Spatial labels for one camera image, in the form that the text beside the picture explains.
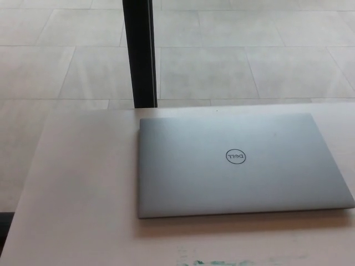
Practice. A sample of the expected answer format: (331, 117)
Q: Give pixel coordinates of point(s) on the silver Dell laptop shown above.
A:
(222, 171)

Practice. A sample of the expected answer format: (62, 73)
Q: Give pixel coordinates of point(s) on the black vertical post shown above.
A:
(140, 55)

